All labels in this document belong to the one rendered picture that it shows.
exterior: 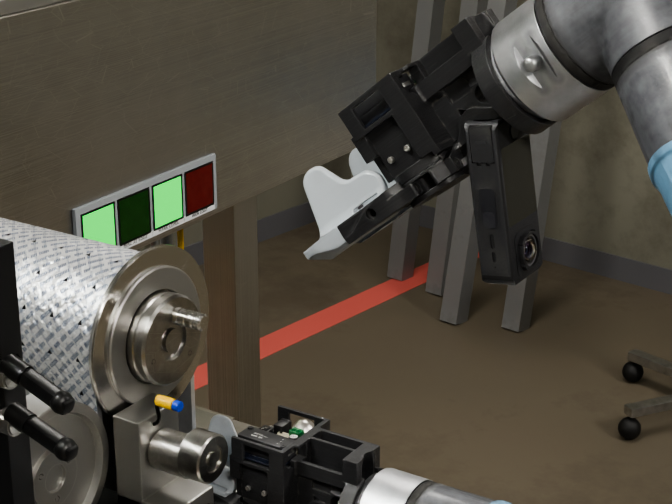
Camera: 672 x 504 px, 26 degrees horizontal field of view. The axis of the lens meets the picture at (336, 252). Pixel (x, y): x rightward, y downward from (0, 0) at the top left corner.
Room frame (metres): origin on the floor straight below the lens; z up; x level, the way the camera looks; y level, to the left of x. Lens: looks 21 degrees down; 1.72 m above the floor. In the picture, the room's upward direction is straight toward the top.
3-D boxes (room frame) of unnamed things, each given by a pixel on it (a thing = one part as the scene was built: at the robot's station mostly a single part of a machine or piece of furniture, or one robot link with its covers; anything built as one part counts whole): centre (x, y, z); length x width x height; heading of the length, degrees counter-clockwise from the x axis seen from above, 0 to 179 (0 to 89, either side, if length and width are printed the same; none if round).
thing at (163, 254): (1.07, 0.15, 1.25); 0.15 x 0.01 x 0.15; 148
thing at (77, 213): (1.58, 0.21, 1.18); 0.25 x 0.01 x 0.07; 148
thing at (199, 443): (1.00, 0.10, 1.18); 0.04 x 0.02 x 0.04; 148
